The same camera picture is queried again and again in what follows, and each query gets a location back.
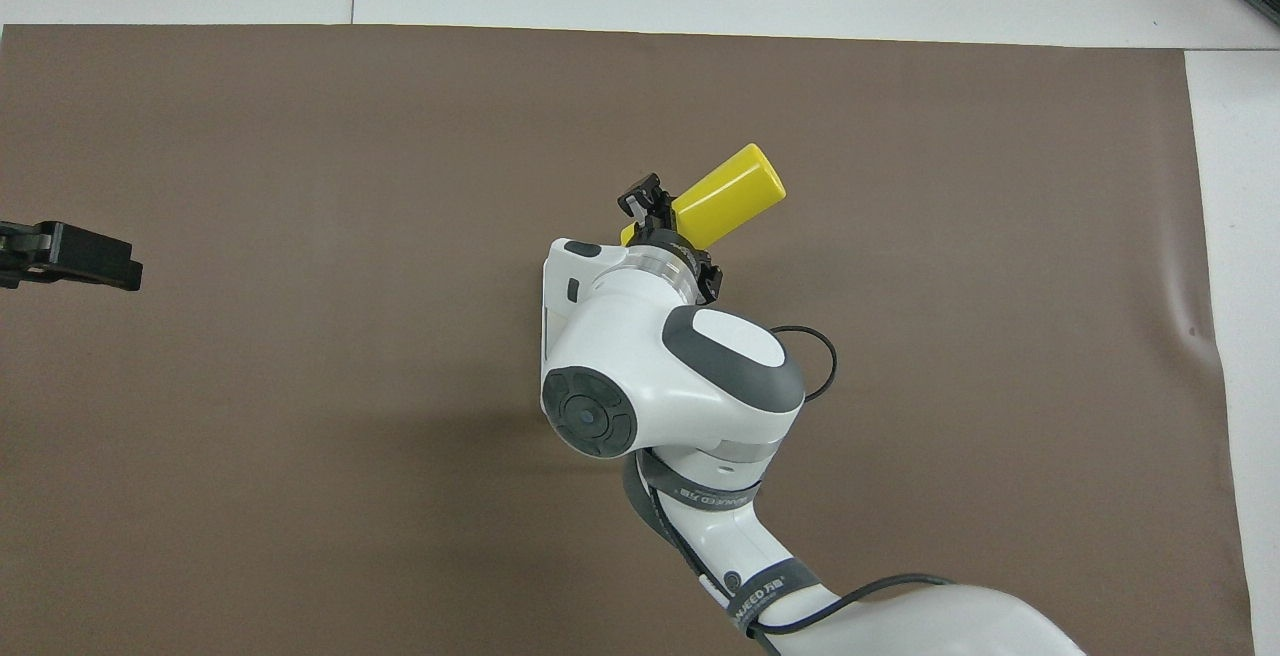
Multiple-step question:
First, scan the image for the brown paper mat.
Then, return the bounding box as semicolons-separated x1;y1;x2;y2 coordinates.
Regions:
0;24;1256;656

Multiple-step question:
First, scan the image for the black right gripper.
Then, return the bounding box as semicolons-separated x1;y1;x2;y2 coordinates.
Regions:
617;172;724;303

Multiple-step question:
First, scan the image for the silver digital kitchen scale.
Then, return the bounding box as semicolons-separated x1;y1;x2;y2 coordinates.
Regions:
540;254;559;357

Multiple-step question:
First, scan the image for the yellow squeeze bottle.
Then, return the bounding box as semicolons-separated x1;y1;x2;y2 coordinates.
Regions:
620;143;788;252

